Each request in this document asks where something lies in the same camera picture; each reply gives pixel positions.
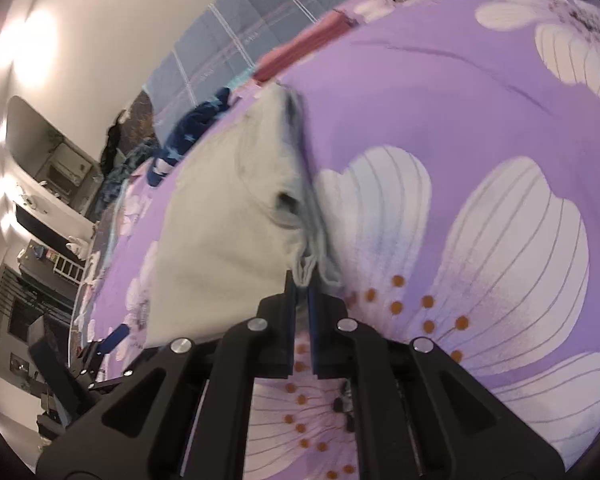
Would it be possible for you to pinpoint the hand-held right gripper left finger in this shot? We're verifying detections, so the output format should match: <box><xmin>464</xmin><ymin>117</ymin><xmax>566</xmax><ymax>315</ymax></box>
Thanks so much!
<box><xmin>36</xmin><ymin>270</ymin><xmax>297</xmax><ymax>480</ymax></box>

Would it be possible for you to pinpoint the black cloth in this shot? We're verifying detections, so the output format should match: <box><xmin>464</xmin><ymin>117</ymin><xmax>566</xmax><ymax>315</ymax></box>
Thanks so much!
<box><xmin>100</xmin><ymin>110</ymin><xmax>128</xmax><ymax>173</ymax></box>

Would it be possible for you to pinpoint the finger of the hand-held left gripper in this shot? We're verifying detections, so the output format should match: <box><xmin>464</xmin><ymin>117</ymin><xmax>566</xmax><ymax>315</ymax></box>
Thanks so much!
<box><xmin>77</xmin><ymin>324</ymin><xmax>130</xmax><ymax>361</ymax></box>
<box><xmin>82</xmin><ymin>367</ymin><xmax>133</xmax><ymax>393</ymax></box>

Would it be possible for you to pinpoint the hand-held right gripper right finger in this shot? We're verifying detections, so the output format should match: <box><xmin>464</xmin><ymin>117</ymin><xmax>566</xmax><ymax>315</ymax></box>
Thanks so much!
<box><xmin>307</xmin><ymin>282</ymin><xmax>566</xmax><ymax>480</ymax></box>

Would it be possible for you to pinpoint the brown patterned cloth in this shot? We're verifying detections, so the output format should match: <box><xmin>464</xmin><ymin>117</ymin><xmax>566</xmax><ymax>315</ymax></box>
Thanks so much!
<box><xmin>122</xmin><ymin>89</ymin><xmax>156</xmax><ymax>146</ymax></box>

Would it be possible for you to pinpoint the teal patterned cloth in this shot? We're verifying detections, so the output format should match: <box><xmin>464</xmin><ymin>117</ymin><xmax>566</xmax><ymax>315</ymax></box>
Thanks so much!
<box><xmin>97</xmin><ymin>140</ymin><xmax>161</xmax><ymax>211</ymax></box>

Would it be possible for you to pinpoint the white rack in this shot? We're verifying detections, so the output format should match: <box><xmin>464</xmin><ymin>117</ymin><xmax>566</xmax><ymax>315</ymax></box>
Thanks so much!
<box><xmin>52</xmin><ymin>255</ymin><xmax>88</xmax><ymax>278</ymax></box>

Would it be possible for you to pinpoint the purple floral bedsheet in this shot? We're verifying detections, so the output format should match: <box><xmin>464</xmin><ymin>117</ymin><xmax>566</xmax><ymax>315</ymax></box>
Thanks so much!
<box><xmin>70</xmin><ymin>0</ymin><xmax>600</xmax><ymax>480</ymax></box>

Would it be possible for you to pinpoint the pink cloth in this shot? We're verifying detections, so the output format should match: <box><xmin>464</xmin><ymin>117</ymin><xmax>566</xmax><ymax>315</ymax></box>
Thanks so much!
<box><xmin>252</xmin><ymin>10</ymin><xmax>356</xmax><ymax>83</ymax></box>

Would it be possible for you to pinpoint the navy blue patterned cloth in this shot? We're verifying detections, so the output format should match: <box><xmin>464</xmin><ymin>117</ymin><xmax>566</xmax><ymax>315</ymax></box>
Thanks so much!
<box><xmin>147</xmin><ymin>87</ymin><xmax>233</xmax><ymax>188</ymax></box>

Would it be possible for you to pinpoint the grey plaid blanket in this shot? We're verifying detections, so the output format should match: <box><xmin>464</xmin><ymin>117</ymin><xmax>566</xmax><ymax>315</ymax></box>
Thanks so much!
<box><xmin>145</xmin><ymin>0</ymin><xmax>426</xmax><ymax>106</ymax></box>

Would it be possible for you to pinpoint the dark cabinet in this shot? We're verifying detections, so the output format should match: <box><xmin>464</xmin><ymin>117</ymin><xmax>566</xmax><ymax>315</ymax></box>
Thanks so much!
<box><xmin>0</xmin><ymin>240</ymin><xmax>81</xmax><ymax>356</ymax></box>

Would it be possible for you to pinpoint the cream small shirt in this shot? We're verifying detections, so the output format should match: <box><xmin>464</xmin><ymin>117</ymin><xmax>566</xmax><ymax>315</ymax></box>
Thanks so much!
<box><xmin>142</xmin><ymin>82</ymin><xmax>343</xmax><ymax>350</ymax></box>

